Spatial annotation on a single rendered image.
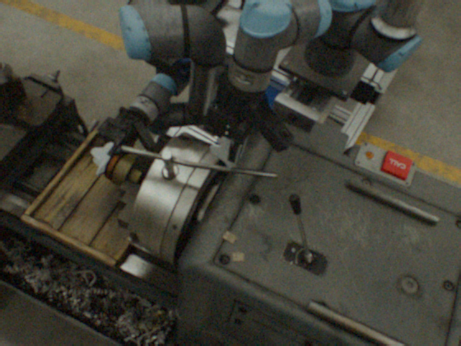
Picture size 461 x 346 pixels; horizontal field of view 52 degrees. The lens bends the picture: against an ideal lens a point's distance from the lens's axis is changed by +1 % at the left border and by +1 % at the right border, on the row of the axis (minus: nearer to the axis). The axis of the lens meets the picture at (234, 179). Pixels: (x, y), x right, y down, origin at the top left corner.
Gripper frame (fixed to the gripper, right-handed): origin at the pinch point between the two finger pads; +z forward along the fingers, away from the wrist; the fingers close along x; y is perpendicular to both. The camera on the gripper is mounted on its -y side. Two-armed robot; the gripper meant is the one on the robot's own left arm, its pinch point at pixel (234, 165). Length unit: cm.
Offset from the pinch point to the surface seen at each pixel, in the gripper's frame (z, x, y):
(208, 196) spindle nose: 13.7, -1.8, 4.1
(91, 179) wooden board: 42, -13, 43
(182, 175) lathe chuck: 9.0, 0.3, 10.6
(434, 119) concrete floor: 84, -201, -69
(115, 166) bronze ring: 20.6, -3.6, 29.8
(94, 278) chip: 79, -5, 36
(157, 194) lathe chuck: 12.5, 5.4, 13.6
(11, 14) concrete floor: 100, -146, 193
